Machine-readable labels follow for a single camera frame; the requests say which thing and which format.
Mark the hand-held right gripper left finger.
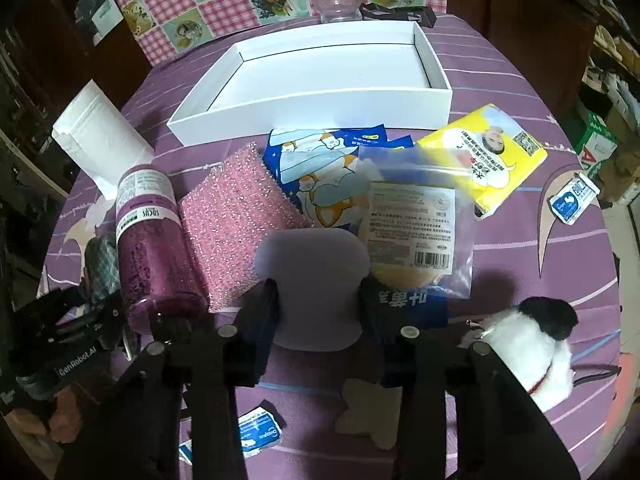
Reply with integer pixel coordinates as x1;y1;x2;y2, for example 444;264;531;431
55;279;281;480

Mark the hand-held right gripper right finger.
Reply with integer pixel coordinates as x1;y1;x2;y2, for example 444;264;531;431
362;310;583;480

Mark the lavender oval puff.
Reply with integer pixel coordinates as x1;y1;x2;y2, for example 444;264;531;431
254;230;372;348

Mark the grey plaid pouch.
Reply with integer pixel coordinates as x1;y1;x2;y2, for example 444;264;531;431
82;232;123;306

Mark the pink scrubbing sponge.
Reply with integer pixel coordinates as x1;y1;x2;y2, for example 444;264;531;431
179;142;313;313

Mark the zip bag with yellow sponge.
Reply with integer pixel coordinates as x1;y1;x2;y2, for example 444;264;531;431
356;146;475;301

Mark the black and white plush toy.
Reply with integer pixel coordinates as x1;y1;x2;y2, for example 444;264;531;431
460;296;581;411

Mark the blue eye mask packet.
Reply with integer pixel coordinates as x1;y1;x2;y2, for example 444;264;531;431
263;122;388;231
357;132;416;161

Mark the yellow tissue pack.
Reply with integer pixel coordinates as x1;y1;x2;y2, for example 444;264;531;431
416;103;549;218

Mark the white shallow cardboard box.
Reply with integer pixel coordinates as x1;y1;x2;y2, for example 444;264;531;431
166;21;454;147

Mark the person's left hand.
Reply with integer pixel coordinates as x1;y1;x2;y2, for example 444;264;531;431
10;387;88;443

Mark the purple plastic bottle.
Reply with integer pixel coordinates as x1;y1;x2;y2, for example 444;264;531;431
115;162;211;336

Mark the white paper towel roll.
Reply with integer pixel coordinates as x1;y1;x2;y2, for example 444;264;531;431
51;79;156;196

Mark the green and white carton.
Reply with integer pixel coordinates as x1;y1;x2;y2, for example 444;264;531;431
575;112;619;171

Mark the pink checkered printed cushion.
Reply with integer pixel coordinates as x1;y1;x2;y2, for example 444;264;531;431
100;0;448;66

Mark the clear glass cup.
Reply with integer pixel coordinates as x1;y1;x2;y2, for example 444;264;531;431
311;0;362;24

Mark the black plastic holder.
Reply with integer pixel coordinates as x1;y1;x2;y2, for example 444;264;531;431
361;2;437;28

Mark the pile of storage boxes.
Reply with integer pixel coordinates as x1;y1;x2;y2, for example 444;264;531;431
580;0;640;201

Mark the dark wooden cabinet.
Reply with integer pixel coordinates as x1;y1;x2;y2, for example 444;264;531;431
445;0;598;111

